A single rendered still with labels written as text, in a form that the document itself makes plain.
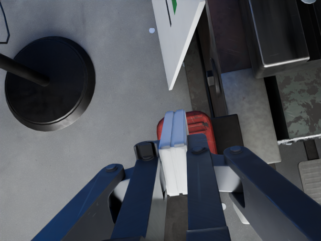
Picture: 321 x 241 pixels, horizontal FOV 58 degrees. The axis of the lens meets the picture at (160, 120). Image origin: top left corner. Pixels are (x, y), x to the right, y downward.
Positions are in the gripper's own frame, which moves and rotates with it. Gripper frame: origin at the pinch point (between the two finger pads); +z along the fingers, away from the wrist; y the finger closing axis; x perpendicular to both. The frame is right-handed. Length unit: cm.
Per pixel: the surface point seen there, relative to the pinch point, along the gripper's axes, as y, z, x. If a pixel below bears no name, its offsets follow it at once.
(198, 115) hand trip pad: 1.8, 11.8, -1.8
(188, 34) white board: 2.7, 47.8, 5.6
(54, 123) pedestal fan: -52, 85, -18
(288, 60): 13.5, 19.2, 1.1
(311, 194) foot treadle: 31, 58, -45
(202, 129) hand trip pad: 1.9, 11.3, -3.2
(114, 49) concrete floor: -26, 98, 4
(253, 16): 10.6, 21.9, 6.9
